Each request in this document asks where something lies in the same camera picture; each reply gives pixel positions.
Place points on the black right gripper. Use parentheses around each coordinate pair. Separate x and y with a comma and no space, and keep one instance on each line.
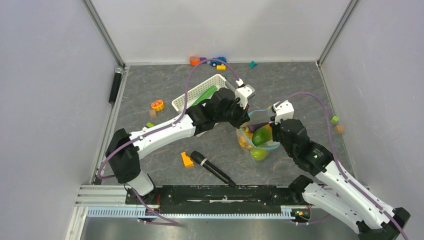
(274,127)

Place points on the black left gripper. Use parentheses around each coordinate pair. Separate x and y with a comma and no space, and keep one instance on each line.
(243,116)

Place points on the purple toy eggplant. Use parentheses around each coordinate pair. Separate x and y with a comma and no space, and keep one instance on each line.
(254,127)

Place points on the red green toy mango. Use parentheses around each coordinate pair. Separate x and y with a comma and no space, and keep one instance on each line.
(262,135)

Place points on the orange toy bell pepper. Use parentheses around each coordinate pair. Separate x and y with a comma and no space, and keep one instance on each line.
(245,140)

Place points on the clear zip top bag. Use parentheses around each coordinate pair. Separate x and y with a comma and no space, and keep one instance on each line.
(258,116)

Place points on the green toy pear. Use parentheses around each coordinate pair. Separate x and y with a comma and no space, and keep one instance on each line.
(259,154)

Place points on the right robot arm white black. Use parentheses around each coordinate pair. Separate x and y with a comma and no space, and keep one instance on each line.
(368,216)

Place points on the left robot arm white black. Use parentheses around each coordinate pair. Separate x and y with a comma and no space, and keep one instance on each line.
(126,149)

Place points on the green toy cucumber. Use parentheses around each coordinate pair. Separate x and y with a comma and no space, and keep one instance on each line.
(207,94)

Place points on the lime green cube block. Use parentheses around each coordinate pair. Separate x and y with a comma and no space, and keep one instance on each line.
(334,120)

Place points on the yellow lego brick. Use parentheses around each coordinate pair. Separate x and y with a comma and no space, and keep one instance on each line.
(221,67)

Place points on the tan wooden cube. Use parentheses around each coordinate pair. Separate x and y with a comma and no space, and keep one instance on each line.
(339,129)

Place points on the blue toy car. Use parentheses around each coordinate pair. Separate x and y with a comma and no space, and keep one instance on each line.
(217,61)

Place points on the teal triangular block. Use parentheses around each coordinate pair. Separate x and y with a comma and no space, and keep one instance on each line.
(252,64)

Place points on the white plastic basket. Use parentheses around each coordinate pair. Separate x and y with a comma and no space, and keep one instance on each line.
(216,80)

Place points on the black microphone on table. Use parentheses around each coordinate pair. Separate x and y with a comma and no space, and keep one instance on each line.
(200,159)

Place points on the orange tape roll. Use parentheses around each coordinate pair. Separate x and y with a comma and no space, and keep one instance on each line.
(194,60)

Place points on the orange wedge block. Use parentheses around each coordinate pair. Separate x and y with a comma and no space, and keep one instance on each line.
(187,161)

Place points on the orange red round toy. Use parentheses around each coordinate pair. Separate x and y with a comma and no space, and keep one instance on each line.
(158,105)

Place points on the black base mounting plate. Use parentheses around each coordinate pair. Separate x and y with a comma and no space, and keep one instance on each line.
(222,199)

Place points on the small brown wooden block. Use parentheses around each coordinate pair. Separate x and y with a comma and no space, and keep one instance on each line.
(153,113)

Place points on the green white lego stack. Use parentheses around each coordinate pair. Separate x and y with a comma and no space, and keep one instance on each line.
(148,125)

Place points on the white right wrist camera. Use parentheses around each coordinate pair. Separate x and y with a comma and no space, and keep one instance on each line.
(282,111)

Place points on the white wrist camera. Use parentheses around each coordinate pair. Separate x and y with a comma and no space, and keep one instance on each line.
(282,111)
(243,93)

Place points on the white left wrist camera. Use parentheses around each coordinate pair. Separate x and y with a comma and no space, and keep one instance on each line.
(243,93)

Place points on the black microphone on rail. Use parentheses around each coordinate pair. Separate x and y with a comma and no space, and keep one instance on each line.
(118,72)

